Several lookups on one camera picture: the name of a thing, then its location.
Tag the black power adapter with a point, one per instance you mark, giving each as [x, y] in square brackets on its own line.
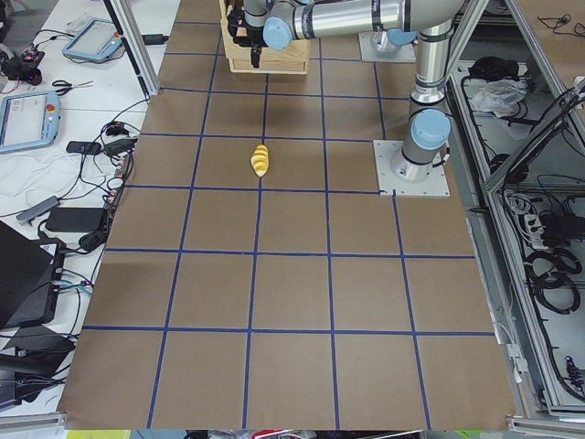
[75, 219]

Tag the near teach pendant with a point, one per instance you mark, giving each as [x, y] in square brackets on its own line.
[29, 121]

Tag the far teach pendant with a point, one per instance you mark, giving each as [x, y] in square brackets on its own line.
[97, 42]

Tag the teach pendant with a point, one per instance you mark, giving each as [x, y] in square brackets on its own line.
[97, 42]
[29, 121]

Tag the black handled scissors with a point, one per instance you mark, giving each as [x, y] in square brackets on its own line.
[62, 87]

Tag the wooden drawer cabinet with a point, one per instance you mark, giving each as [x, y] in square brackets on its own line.
[292, 60]

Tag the aluminium frame post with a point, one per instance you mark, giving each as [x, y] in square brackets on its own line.
[121, 14]

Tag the toy bread roll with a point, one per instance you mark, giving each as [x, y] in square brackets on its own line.
[260, 160]

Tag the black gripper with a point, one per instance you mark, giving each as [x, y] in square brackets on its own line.
[256, 54]

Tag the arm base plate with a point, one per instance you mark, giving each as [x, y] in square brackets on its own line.
[391, 46]
[398, 177]

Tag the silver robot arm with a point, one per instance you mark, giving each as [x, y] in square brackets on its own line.
[276, 24]

